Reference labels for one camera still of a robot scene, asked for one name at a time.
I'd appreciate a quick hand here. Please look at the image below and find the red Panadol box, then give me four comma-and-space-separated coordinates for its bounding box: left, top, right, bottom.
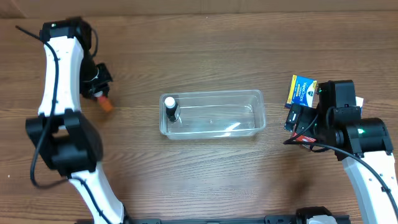
291, 131, 316, 150

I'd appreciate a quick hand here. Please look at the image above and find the orange bottle white cap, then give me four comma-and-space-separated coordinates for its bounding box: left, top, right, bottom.
94, 91, 113, 113

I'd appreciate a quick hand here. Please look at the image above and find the blue yellow VapoDrops box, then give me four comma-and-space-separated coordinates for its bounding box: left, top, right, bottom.
285, 75, 317, 108

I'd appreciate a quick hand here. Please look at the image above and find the black bottle white cap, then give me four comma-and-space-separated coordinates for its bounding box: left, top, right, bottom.
164, 96, 180, 122

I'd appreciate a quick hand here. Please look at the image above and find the clear plastic container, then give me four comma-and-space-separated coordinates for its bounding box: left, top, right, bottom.
159, 90, 266, 140

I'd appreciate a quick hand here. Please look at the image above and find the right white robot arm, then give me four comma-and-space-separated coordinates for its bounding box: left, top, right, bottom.
285, 103, 397, 223

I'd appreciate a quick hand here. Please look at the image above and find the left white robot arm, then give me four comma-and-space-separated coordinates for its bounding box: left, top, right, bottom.
25, 17, 133, 223

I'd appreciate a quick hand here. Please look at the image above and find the white blue medicine box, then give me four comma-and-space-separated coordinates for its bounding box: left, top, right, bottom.
356, 96, 364, 108

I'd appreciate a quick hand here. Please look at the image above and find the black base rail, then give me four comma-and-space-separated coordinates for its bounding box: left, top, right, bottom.
129, 207, 351, 224

